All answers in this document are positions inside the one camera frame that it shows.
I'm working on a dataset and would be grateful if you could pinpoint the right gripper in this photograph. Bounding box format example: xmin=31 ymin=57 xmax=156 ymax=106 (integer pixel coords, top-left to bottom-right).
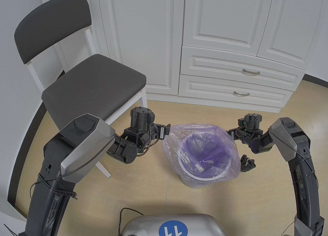
xmin=229 ymin=128 xmax=243 ymax=141

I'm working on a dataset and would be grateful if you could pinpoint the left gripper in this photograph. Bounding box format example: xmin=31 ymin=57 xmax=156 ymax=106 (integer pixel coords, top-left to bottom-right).
xmin=151 ymin=125 xmax=166 ymax=141

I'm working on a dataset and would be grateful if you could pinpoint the white wardrobe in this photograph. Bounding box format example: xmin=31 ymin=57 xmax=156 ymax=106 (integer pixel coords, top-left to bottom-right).
xmin=38 ymin=0 xmax=328 ymax=113

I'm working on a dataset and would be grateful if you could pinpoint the thin black cable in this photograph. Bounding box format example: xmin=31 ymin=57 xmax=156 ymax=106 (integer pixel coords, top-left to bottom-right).
xmin=282 ymin=220 xmax=296 ymax=236

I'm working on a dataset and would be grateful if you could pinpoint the crumpled black plastic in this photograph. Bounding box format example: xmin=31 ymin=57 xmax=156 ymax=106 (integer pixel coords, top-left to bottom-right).
xmin=240 ymin=154 xmax=257 ymax=173

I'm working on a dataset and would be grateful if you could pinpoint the purple plastic bag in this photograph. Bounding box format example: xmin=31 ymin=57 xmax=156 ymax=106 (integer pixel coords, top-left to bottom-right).
xmin=161 ymin=122 xmax=241 ymax=189

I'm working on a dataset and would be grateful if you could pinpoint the white trash bin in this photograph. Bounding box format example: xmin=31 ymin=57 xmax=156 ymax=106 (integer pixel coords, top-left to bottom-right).
xmin=178 ymin=134 xmax=235 ymax=188

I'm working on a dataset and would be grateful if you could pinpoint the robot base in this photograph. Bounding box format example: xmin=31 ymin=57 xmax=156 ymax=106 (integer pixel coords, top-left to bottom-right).
xmin=123 ymin=213 xmax=228 ymax=236

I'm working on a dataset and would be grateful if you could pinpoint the white chair with grey cushions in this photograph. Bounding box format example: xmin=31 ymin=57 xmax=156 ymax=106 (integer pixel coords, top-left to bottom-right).
xmin=14 ymin=0 xmax=147 ymax=178

